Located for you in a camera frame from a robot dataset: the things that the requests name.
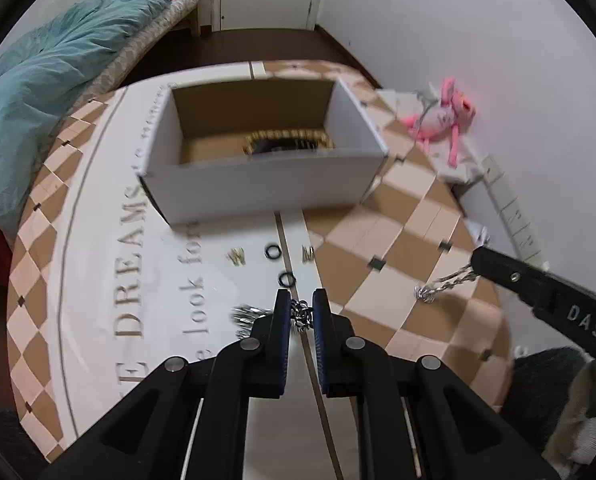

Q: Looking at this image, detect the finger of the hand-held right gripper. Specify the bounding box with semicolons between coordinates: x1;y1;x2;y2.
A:
470;245;596;364

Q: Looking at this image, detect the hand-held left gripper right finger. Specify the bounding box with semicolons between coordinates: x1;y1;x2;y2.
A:
313;288;561;480

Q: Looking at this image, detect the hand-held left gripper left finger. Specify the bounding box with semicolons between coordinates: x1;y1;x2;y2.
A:
38;289;292;480

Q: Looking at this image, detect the silver chain necklace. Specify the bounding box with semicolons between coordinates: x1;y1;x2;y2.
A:
230;299;313;337

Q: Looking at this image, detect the silver twisted chain bracelet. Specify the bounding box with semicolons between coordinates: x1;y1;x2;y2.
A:
414;265;479;304

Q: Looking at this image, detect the white cardboard box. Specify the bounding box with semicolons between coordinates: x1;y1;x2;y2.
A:
136;78;390;226

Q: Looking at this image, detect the dark jewelry piece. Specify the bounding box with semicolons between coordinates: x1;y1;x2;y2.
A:
252;136;325;155

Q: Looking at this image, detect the white power strip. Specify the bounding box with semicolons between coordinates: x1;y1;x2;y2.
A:
480;155;550;270

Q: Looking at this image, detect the dark fuzzy clothing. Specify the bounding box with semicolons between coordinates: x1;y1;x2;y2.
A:
500;346;596;480

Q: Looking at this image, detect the white sock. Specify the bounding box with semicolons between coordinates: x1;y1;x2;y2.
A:
568;416;596;467

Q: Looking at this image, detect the pink plush toy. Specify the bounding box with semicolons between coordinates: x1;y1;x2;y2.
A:
403;77;479;169

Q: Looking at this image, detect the patterned mattress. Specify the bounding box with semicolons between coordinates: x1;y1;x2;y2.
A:
78;0;203;103

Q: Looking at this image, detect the teal blanket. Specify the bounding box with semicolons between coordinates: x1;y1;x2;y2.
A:
0;0;207;227

